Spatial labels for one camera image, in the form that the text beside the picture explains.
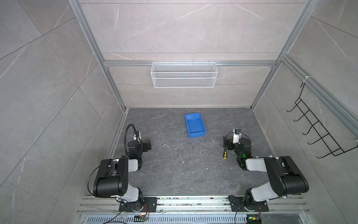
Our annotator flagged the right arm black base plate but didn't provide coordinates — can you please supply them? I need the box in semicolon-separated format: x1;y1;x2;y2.
227;195;269;212

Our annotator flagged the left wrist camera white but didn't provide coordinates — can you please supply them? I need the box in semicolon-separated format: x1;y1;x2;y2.
133;131;142;142

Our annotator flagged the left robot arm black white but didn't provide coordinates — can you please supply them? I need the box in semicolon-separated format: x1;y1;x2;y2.
92;140;152;206

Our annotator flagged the white wire mesh basket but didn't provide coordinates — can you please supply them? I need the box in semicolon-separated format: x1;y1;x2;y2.
151;62;218;88

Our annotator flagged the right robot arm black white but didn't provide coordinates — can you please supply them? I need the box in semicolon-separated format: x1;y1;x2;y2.
223;133;309;211

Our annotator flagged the blue plastic bin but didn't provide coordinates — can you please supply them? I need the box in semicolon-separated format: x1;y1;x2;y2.
185;113;207;138

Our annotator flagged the black wire hook rack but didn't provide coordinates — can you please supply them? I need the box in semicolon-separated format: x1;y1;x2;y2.
286;83;358;159

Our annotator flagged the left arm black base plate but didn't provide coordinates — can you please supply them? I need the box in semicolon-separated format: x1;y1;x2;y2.
118;197;158;213

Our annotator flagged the aluminium mounting rail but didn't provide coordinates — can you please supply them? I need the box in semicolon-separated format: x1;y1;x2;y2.
76;195;310;215

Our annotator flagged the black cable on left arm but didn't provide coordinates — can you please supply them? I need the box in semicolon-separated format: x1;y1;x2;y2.
123;123;139;156

